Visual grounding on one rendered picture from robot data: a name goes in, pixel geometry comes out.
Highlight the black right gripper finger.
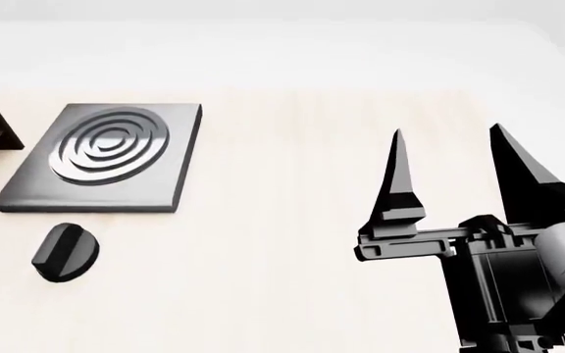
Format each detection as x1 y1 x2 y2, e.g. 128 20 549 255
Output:
369 127 428 240
488 123 565 227

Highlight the black stove knob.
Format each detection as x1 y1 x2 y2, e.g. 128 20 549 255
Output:
30 221 101 284

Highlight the black stove burner plate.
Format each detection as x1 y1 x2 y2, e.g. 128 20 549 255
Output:
0 102 204 215

